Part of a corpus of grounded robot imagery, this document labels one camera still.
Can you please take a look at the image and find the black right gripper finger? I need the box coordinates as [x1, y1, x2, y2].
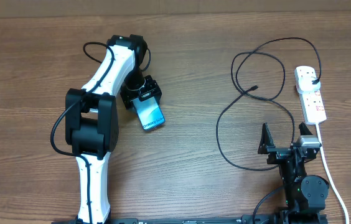
[299, 122, 312, 136]
[258, 123, 276, 154]

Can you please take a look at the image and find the white power strip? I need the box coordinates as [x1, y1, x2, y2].
[294, 66, 327, 125]

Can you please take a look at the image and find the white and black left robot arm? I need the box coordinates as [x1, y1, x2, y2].
[50, 35, 166, 223]

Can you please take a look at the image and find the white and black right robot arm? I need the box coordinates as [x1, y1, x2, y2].
[243, 123, 330, 223]

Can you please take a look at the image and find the white charger plug adapter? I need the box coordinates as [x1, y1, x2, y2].
[296, 74, 321, 94]

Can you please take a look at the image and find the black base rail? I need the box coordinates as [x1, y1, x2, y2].
[50, 214, 329, 224]

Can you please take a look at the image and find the blue Samsung Galaxy smartphone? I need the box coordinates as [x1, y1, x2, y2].
[132, 97, 166, 131]

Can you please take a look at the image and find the white power strip cord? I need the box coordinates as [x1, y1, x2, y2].
[314, 123, 350, 224]

